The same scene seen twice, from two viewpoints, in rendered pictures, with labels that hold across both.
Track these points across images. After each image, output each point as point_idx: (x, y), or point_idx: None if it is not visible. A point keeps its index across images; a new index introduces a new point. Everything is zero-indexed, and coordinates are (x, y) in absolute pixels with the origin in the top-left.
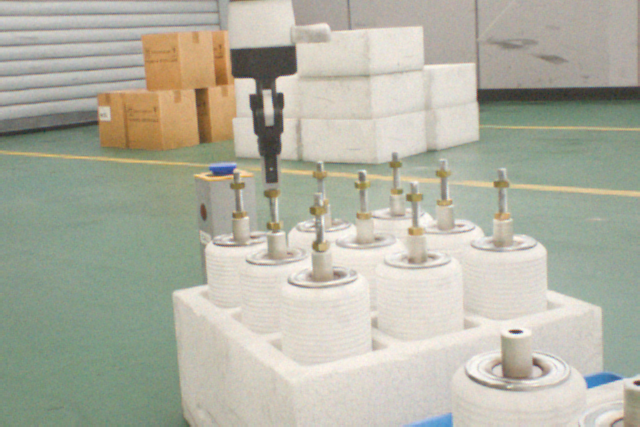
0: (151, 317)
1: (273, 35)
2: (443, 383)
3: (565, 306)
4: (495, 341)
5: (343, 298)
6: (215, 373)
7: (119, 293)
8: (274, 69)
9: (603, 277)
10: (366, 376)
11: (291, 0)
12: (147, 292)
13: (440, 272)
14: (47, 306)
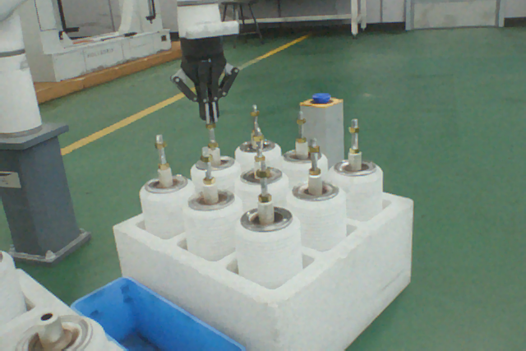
0: (390, 173)
1: (182, 30)
2: (173, 278)
3: (269, 289)
4: (199, 275)
5: (144, 199)
6: None
7: (418, 153)
8: (184, 51)
9: None
10: (138, 246)
11: (201, 6)
12: (429, 159)
13: (190, 213)
14: (380, 145)
